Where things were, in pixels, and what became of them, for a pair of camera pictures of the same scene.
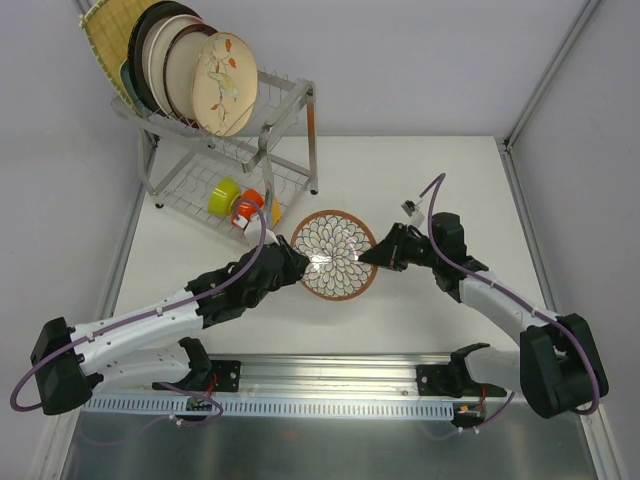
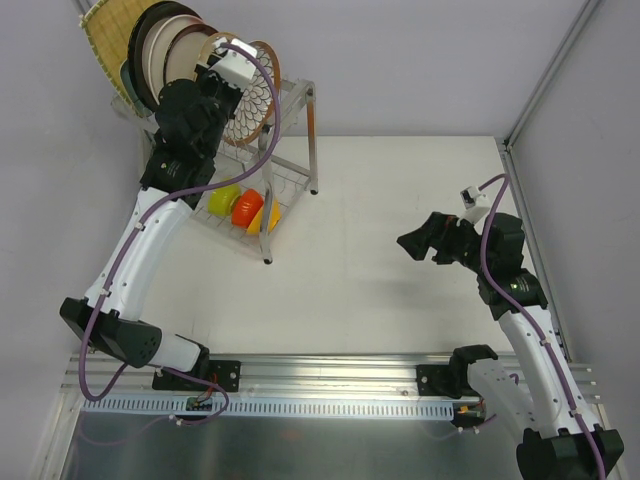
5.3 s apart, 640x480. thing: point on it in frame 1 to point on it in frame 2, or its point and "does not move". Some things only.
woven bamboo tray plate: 108,26 does not move
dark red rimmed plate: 179,68 does not move
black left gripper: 289,260 to 215,82
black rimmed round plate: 139,28 does not move
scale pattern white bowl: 333,240 to 252,120
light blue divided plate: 128,85 does not move
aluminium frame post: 85,5 does not move
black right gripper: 398,248 to 441,239
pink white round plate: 161,34 does not move
